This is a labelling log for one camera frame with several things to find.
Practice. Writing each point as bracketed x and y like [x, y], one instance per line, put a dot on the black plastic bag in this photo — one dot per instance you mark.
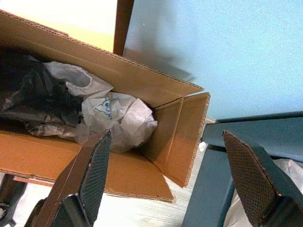
[30, 94]

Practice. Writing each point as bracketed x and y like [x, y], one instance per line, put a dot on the brown cardboard box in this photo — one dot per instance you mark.
[35, 153]

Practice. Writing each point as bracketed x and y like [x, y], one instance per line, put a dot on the teal upholstered bed frame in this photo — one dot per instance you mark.
[208, 189]

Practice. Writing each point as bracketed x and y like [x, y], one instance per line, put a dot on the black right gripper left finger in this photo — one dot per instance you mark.
[78, 194]

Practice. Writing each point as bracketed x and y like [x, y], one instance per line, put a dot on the crumpled white paper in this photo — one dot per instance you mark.
[139, 120]

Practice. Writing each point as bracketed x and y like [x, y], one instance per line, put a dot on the white plastic bag blue print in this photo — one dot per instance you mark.
[99, 106]

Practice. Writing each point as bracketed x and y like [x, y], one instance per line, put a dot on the dark brown door frame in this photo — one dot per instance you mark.
[123, 23]

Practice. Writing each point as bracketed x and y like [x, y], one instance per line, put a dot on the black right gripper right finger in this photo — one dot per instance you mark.
[260, 189]

